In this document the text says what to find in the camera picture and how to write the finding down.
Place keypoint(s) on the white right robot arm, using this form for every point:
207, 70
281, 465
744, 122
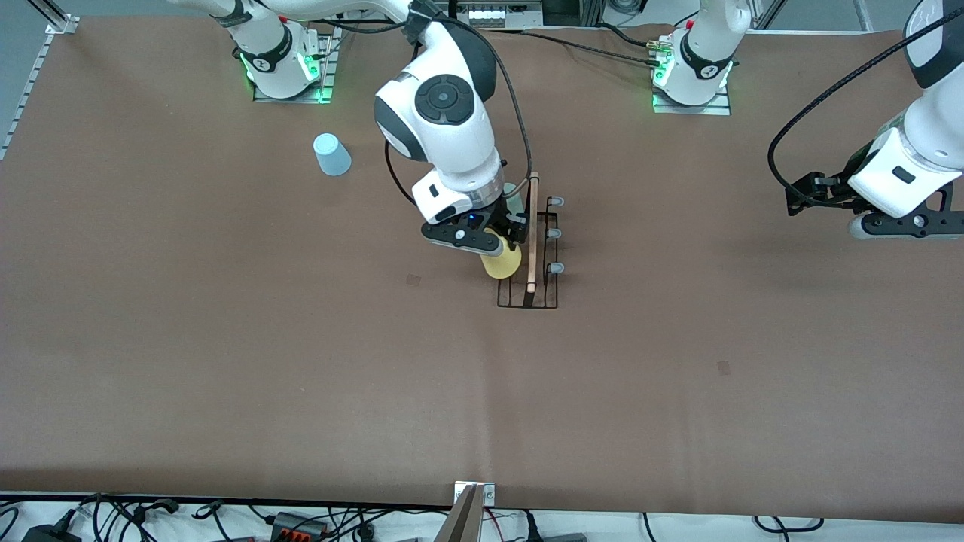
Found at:
444, 113

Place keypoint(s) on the aluminium frame post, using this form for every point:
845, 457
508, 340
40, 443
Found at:
863, 13
768, 13

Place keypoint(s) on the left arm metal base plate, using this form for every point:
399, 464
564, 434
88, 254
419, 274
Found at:
719, 108

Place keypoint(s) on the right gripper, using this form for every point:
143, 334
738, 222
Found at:
503, 219

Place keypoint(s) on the slanted aluminium bar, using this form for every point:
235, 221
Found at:
461, 523

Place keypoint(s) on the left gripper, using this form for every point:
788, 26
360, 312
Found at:
834, 190

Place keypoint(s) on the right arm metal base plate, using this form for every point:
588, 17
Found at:
322, 75

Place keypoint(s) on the small aluminium edge bracket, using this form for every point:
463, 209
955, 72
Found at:
486, 493

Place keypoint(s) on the mint green plastic cup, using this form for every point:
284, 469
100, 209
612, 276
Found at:
517, 198

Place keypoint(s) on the perforated aluminium rail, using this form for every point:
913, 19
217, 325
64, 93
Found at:
30, 90

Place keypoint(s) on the yellow plastic cup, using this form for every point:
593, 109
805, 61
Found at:
503, 265

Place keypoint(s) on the white power strip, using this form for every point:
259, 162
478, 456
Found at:
501, 15

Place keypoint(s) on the black power adapter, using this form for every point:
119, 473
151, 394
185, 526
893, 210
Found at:
49, 534

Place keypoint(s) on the black orange connector box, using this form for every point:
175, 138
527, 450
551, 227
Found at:
297, 525

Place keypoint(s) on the light blue plastic cup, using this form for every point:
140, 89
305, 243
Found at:
331, 154

